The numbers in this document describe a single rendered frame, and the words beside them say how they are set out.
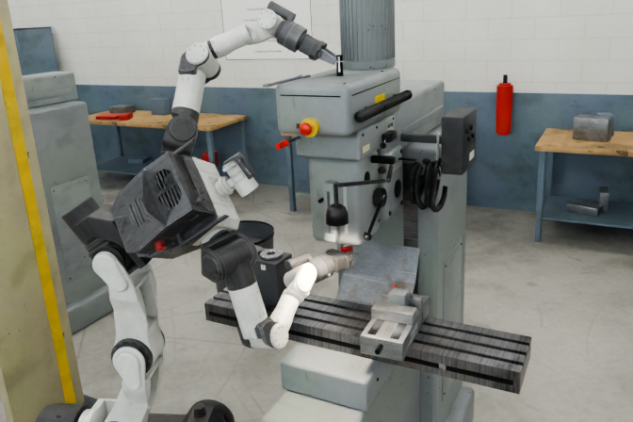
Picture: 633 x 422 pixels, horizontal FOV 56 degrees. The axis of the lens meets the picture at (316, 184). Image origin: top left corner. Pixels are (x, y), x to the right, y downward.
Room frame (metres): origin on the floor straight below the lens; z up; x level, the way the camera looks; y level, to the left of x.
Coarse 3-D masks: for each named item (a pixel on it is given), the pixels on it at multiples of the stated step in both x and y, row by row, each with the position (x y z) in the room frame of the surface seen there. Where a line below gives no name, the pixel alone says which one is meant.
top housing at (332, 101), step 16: (304, 80) 1.94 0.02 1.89; (320, 80) 1.92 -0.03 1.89; (336, 80) 1.90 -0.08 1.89; (352, 80) 1.88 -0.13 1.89; (368, 80) 1.92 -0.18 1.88; (384, 80) 2.03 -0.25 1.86; (288, 96) 1.87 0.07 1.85; (304, 96) 1.84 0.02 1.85; (320, 96) 1.81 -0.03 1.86; (336, 96) 1.79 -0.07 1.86; (352, 96) 1.80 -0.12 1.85; (368, 96) 1.91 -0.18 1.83; (384, 96) 2.03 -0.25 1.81; (288, 112) 1.87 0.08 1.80; (304, 112) 1.84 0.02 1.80; (320, 112) 1.81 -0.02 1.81; (336, 112) 1.79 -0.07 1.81; (352, 112) 1.79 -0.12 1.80; (384, 112) 2.03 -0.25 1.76; (288, 128) 1.87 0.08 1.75; (320, 128) 1.81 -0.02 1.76; (336, 128) 1.79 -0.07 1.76; (352, 128) 1.79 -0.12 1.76
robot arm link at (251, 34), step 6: (246, 24) 2.10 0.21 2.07; (252, 24) 2.12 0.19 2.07; (258, 24) 2.12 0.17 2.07; (240, 30) 2.05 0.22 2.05; (246, 30) 2.05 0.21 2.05; (252, 30) 2.11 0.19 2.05; (258, 30) 2.12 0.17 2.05; (246, 36) 2.05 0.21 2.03; (252, 36) 2.10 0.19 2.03; (258, 36) 2.11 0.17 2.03; (264, 36) 2.11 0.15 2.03; (246, 42) 2.06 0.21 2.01; (252, 42) 2.08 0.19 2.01; (258, 42) 2.11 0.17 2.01
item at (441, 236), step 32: (416, 160) 2.28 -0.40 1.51; (448, 192) 2.39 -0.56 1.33; (384, 224) 2.35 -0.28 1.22; (416, 224) 2.28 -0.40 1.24; (448, 224) 2.40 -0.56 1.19; (448, 256) 2.39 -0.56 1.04; (416, 288) 2.28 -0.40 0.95; (448, 288) 2.40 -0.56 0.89; (448, 320) 2.40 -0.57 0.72; (448, 384) 2.42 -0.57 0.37
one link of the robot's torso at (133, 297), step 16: (96, 256) 1.76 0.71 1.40; (112, 256) 1.76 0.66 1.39; (96, 272) 1.75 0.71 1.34; (112, 272) 1.75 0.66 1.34; (144, 272) 1.89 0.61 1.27; (112, 288) 1.76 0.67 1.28; (128, 288) 1.75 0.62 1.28; (144, 288) 1.87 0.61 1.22; (112, 304) 1.77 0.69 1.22; (128, 304) 1.76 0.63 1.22; (144, 304) 1.87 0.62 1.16; (128, 320) 1.78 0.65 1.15; (144, 320) 1.77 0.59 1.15; (128, 336) 1.78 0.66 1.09; (144, 336) 1.77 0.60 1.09; (160, 336) 1.86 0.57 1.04; (112, 352) 1.77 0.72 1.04; (144, 352) 1.76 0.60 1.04; (160, 352) 1.85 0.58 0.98
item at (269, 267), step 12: (264, 252) 2.22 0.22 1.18; (276, 252) 2.21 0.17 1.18; (264, 264) 2.15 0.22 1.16; (276, 264) 2.13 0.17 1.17; (264, 276) 2.16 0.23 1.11; (276, 276) 2.13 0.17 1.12; (264, 288) 2.16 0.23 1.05; (276, 288) 2.13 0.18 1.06; (264, 300) 2.16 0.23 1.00; (276, 300) 2.13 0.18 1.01
